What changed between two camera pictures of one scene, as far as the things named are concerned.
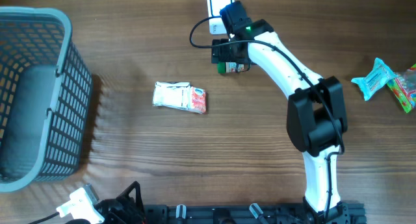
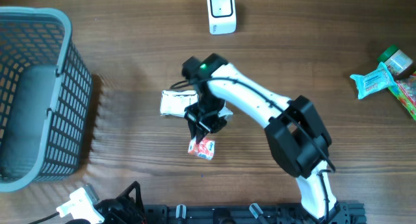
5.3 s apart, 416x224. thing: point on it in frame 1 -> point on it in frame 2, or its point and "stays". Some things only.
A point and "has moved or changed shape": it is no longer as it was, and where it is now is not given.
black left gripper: [136, 210] stays
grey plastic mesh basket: [45, 91] stays
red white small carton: [198, 100] has moved or changed shape
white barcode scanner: [216, 0] stays
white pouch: [172, 94] has moved or changed shape
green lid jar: [229, 67] has moved or changed shape
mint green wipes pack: [380, 74] has moved or changed shape
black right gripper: [220, 52] -> [202, 128]
